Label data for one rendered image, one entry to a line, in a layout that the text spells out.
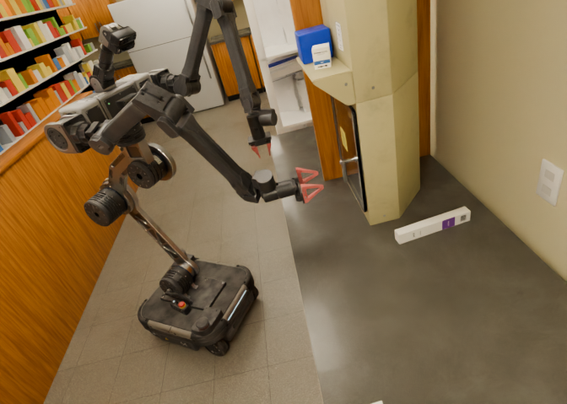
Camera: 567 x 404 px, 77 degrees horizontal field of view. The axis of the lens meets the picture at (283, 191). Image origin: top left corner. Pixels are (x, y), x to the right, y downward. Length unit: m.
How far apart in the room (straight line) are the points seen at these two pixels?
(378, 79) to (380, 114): 0.11
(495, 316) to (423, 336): 0.19
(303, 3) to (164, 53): 4.81
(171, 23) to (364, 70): 5.07
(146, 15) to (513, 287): 5.63
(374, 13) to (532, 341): 0.89
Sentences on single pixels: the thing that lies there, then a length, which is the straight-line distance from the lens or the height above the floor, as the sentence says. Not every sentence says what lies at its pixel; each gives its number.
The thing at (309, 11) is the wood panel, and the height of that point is 1.64.
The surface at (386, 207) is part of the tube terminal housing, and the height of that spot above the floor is 1.01.
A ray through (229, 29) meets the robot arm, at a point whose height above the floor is 1.63.
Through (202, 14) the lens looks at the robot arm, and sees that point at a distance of 1.61.
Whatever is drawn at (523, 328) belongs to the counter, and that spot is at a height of 0.94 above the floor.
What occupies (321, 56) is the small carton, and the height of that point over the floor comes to 1.54.
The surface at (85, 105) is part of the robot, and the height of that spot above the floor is 1.52.
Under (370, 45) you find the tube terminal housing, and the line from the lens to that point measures 1.07.
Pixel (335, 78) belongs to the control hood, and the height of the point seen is 1.50.
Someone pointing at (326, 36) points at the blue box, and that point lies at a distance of 1.23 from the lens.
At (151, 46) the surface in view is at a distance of 6.10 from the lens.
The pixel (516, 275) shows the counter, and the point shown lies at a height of 0.94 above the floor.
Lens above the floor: 1.81
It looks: 32 degrees down
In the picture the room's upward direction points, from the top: 15 degrees counter-clockwise
